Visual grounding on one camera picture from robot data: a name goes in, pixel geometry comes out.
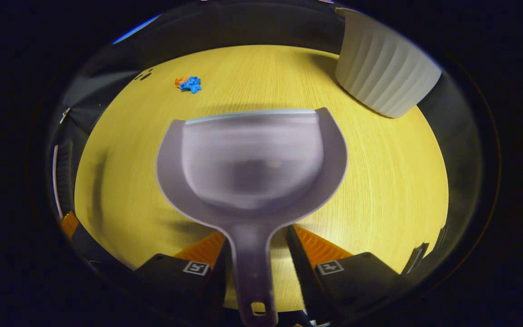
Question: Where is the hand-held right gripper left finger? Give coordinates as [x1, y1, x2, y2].
[132, 231, 240, 325]

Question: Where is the blue paper scrap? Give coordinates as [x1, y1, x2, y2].
[180, 76, 202, 94]

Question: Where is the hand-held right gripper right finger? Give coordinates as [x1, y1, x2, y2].
[286, 224, 408, 324]

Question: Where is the lilac plastic dustpan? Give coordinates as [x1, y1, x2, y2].
[156, 107, 349, 327]

